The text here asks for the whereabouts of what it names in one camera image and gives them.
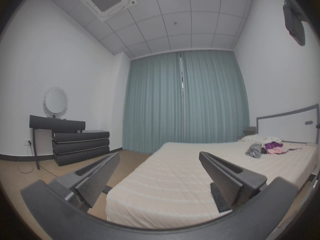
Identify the bed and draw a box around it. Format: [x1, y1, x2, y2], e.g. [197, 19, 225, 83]
[101, 104, 320, 229]

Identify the grey garment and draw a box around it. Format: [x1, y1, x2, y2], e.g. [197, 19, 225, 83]
[245, 143, 263, 159]

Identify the black cable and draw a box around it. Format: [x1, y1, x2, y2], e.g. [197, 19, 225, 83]
[17, 141, 58, 177]

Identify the grey bedside table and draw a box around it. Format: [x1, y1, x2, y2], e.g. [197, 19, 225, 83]
[243, 126, 257, 141]

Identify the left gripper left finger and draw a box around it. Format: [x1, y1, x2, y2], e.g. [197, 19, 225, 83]
[49, 151, 121, 212]

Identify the dark grey chest of drawers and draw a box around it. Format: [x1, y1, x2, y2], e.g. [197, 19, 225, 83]
[52, 130, 111, 167]

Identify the white printed pillow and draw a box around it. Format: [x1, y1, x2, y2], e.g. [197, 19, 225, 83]
[241, 134, 283, 144]

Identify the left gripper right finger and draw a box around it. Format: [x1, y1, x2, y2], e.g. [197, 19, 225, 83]
[199, 151, 268, 214]

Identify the purple garment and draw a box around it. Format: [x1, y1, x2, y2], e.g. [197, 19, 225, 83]
[264, 141, 285, 155]

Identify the blue-green curtain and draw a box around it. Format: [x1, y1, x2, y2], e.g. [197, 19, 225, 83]
[122, 52, 185, 155]
[180, 50, 251, 144]

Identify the dark grey dressing table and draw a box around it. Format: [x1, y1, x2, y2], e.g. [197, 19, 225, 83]
[29, 115, 86, 170]

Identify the round white-framed mirror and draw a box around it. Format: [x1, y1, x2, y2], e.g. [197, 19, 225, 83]
[45, 87, 69, 119]

